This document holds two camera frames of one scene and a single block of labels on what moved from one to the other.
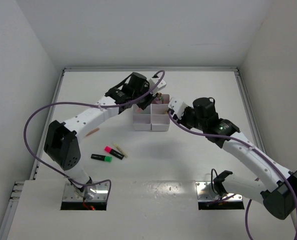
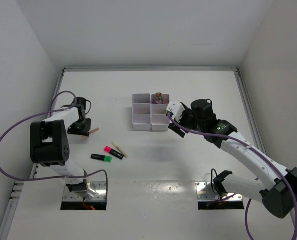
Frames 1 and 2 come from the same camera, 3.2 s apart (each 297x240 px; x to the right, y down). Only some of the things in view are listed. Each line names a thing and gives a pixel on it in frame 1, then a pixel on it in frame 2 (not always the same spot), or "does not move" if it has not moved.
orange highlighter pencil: (93, 131) does not move
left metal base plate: (97, 191) does not move
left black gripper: (143, 105) -> (71, 130)
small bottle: (159, 98) does not move
